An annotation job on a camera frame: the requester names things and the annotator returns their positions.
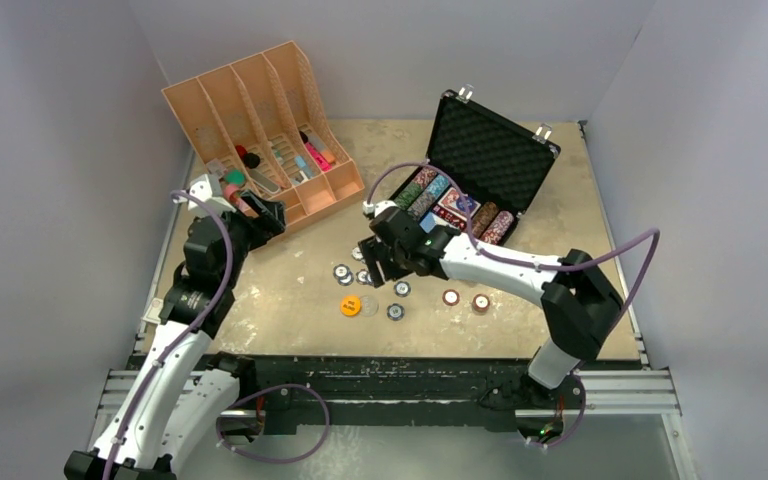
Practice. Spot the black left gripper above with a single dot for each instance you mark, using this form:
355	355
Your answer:
267	224

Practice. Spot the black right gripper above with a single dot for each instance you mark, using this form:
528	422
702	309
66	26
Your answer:
373	252

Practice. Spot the red 5 chip stack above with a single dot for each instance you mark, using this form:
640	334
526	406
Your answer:
451	297
481	303

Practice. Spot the yellow big blind button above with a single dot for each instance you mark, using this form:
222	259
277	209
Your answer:
351	306

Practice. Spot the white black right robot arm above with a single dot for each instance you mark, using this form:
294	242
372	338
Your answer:
580	305

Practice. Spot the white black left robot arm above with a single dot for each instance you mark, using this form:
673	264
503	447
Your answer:
158	425

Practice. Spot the blue playing card deck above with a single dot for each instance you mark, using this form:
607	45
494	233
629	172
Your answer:
428	222

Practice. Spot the blue 10 chip upper single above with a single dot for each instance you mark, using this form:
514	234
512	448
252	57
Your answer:
402	288

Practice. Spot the blue 10 chip under middle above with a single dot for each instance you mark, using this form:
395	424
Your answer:
363	276

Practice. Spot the blue 10 chip under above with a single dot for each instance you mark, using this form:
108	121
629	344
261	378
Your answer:
346	280
363	276

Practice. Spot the blue orange chip row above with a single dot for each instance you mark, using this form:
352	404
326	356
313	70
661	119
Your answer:
427	198

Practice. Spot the red dice row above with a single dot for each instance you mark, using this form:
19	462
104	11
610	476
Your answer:
443	216

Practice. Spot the green round tape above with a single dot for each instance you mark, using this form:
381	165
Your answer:
235	177

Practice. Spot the blue 10 chip under left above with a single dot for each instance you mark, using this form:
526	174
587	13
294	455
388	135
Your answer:
346	280

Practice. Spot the blue 10 chip far left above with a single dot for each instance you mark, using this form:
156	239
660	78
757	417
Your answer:
341	271

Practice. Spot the clear dealer button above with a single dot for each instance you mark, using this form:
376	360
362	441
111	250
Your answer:
369	305

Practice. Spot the red playing card deck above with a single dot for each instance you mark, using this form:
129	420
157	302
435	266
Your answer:
462	206

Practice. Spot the black red round object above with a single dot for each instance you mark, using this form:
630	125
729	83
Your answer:
249	159

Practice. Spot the black orange chip row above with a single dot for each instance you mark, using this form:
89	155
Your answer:
483	218

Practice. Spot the pink highlighter marker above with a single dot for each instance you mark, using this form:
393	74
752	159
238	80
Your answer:
318	150

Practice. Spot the peach desk organizer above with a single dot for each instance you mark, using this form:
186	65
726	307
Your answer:
262	102

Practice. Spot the black poker chip case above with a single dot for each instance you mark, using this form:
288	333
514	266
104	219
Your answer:
487	156

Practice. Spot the small white red box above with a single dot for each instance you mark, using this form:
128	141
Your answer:
151	314

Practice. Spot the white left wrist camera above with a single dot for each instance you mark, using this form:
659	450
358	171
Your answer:
208	190

